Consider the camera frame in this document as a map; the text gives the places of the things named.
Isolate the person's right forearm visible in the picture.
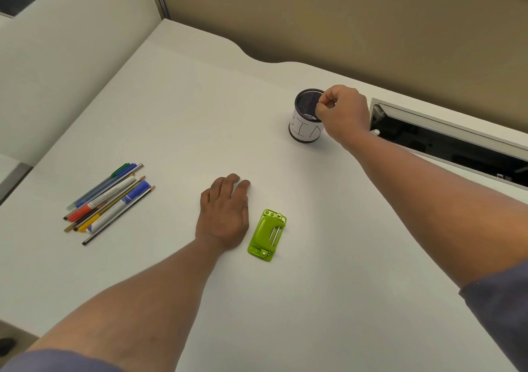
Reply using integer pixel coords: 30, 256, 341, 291
343, 130, 528, 289

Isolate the person's left grey sleeve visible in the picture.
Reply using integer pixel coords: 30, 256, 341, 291
0, 348, 125, 372

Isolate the black mesh pen cup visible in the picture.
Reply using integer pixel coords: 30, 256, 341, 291
288, 88, 327, 144

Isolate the person's left forearm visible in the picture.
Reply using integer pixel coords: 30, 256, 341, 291
26, 235, 228, 372

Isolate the pile of pens and pencils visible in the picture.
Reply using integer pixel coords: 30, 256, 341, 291
62, 162, 157, 247

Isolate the person's right hand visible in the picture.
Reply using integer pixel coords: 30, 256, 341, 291
315, 84, 371, 148

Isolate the person's right grey sleeve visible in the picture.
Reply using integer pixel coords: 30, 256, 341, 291
458, 259, 528, 372

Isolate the beige cubicle partition panel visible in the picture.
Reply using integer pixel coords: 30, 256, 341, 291
143, 0, 528, 134

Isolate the white marker red end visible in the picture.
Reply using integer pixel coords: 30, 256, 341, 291
63, 176, 137, 222

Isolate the person's left hand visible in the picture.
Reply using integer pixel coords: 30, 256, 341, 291
194, 173, 251, 253

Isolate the cream rounded desk divider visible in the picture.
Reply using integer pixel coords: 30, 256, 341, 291
0, 0, 164, 167

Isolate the person's grey sleeve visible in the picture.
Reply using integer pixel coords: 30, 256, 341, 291
0, 348, 125, 372
458, 259, 528, 372

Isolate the green capped pen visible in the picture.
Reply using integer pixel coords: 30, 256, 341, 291
67, 163, 132, 211

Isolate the green hole punch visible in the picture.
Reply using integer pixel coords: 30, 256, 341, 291
247, 208, 288, 263

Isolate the yellow barrel pen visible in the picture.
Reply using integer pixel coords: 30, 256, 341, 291
76, 180, 146, 233

